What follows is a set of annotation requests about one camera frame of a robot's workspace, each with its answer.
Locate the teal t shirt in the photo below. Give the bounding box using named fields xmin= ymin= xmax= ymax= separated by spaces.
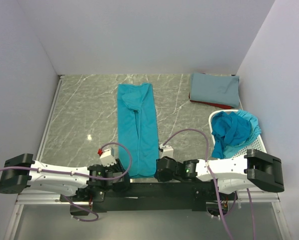
xmin=117 ymin=83 xmax=160 ymax=178

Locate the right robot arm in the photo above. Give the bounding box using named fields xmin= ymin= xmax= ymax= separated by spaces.
xmin=154 ymin=149 xmax=285 ymax=200

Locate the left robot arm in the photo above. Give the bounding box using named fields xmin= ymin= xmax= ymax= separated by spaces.
xmin=0 ymin=149 xmax=130 ymax=201

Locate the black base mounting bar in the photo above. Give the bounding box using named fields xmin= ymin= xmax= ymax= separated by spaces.
xmin=69 ymin=181 xmax=217 ymax=213

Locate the blue t shirt in basket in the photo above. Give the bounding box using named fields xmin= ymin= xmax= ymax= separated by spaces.
xmin=211 ymin=109 xmax=263 ymax=160

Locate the folded red t shirt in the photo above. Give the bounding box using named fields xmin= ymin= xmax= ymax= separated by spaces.
xmin=188 ymin=93 xmax=233 ymax=110

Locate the white perforated laundry basket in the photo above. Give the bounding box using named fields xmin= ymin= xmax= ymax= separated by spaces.
xmin=208 ymin=109 xmax=268 ymax=161

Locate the folded light blue t shirt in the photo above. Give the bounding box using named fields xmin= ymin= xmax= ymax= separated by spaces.
xmin=189 ymin=73 xmax=240 ymax=108

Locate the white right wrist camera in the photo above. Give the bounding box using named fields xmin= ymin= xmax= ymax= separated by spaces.
xmin=159 ymin=143 xmax=174 ymax=159

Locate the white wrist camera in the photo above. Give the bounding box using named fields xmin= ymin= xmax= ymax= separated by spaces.
xmin=97 ymin=147 xmax=117 ymax=167
xmin=159 ymin=143 xmax=174 ymax=159

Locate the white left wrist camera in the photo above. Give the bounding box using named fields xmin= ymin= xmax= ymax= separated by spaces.
xmin=97 ymin=147 xmax=117 ymax=167

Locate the aluminium frame rail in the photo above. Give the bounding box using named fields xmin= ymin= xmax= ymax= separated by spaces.
xmin=3 ymin=74 xmax=65 ymax=240

